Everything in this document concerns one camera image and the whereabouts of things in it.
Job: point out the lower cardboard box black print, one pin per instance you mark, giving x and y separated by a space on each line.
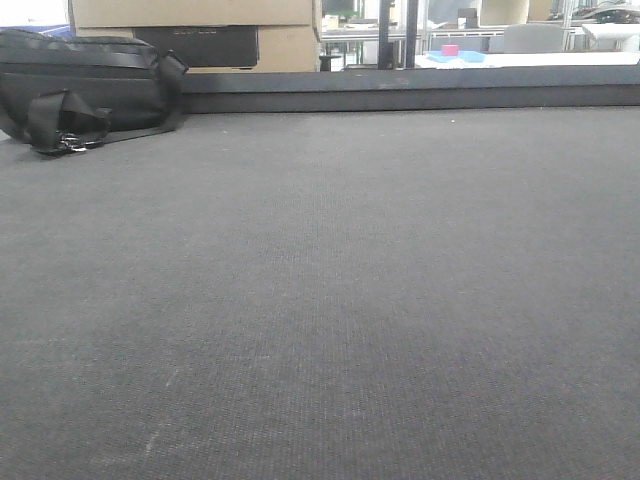
229 49

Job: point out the black raised platform edge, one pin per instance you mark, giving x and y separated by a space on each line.
412 90

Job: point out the black fabric bag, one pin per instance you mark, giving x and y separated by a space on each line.
70 94

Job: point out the black vertical post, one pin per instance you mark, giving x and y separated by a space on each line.
385 49

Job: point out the shallow blue tray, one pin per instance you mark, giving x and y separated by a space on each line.
462 56

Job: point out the upper cardboard box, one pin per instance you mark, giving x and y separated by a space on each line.
131 13

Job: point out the pink block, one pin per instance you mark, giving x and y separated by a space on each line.
450 50

